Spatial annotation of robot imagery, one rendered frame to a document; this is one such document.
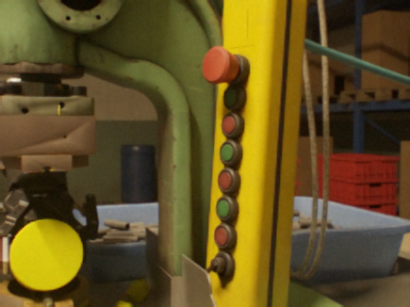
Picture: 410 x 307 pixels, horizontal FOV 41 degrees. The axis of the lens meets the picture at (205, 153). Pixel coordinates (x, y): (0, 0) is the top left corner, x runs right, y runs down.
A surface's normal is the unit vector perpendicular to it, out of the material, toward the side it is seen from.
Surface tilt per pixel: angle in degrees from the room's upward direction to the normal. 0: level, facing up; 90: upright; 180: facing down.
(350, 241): 100
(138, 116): 90
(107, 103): 90
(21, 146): 90
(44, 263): 74
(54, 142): 90
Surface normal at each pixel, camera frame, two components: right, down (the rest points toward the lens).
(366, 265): 0.33, 0.22
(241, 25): -0.73, -0.06
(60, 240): 0.32, -0.23
